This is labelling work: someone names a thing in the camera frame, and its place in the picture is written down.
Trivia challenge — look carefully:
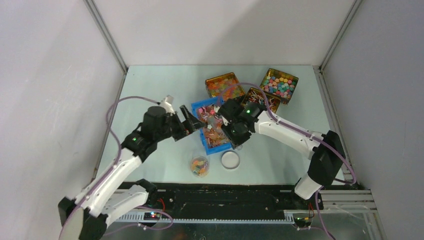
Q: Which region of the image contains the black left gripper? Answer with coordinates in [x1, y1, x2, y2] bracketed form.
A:
[154, 105, 206, 142]

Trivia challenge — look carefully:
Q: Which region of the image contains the blue plastic candy bin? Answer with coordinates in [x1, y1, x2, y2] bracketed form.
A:
[191, 96, 232, 155]

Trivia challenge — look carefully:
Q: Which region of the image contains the white jar lid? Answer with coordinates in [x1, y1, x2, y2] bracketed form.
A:
[221, 151, 241, 170]

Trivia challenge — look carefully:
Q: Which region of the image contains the clear plastic jar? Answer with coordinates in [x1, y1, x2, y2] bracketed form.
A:
[189, 155, 210, 177]

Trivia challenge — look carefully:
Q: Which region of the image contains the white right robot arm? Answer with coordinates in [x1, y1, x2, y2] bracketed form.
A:
[217, 99, 346, 209]

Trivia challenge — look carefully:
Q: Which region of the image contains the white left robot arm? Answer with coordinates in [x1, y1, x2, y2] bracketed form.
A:
[58, 105, 206, 240]

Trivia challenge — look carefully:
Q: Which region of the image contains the tin of wrapped candies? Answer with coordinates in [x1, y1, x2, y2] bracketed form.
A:
[241, 87, 281, 114]

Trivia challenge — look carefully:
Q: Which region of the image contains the tin of orange candies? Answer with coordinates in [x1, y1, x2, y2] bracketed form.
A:
[204, 72, 246, 101]

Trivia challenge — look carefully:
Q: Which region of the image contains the tin of pastel candies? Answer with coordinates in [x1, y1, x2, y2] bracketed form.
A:
[259, 68, 299, 105]

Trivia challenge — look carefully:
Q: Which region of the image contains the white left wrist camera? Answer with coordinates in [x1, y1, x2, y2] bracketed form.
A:
[159, 95, 176, 115]

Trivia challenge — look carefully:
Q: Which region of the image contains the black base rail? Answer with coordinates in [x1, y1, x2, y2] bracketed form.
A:
[125, 182, 324, 220]

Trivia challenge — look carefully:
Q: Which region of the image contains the grey slotted cable duct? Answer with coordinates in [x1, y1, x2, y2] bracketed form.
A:
[114, 210, 295, 224]

